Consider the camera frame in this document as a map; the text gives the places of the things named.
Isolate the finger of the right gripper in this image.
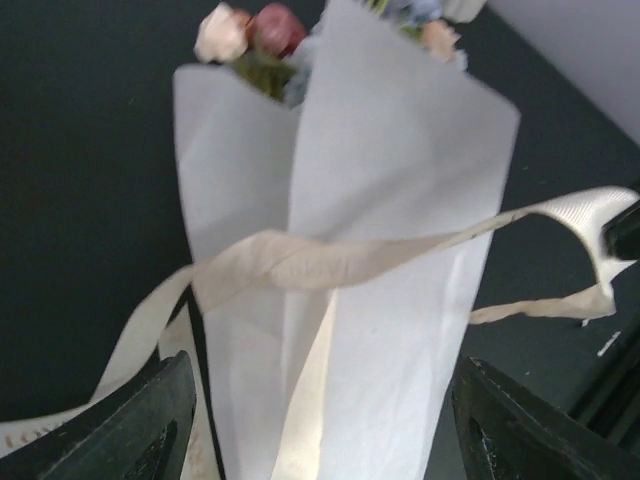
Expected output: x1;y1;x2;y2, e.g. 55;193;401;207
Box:
601;200;640;261

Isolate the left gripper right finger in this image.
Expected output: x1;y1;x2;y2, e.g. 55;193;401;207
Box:
452;357;639;480

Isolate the mixed flower bouquet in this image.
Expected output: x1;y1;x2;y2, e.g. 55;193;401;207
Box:
194;1;485;108

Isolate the white wrapping paper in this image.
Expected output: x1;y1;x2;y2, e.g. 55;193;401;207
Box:
174;1;519;479

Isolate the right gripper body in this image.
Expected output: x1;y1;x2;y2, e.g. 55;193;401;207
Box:
569;324;639;445

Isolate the cream ribbon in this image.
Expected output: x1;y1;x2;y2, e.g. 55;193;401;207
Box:
1;187;639;462

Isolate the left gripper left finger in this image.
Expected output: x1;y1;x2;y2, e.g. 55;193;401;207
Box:
34;349;199;480

